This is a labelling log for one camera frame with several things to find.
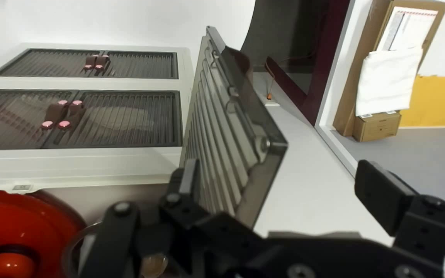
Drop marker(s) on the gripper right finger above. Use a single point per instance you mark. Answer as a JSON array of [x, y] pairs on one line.
[[384, 197]]

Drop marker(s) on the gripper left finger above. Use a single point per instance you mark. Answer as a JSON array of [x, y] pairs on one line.
[[119, 235]]

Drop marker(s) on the open smoked ribbed cabinet door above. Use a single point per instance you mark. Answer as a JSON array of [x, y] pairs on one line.
[[222, 127]]

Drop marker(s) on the small cardboard box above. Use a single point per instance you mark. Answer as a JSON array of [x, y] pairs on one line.
[[377, 125]]

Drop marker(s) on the white cabinet with smoked doors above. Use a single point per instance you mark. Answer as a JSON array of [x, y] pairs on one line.
[[91, 166]]

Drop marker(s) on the red pot lid with knob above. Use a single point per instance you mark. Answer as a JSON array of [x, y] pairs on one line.
[[21, 224]]

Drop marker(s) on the yellow board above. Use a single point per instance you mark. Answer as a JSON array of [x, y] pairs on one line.
[[439, 102]]

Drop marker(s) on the white plastic bag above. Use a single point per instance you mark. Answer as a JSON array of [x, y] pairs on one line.
[[388, 81]]

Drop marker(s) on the flat brown cardboard sheet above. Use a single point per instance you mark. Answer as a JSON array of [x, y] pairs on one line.
[[355, 58]]

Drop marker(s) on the printed paper sheet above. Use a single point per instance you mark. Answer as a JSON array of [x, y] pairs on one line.
[[410, 29]]

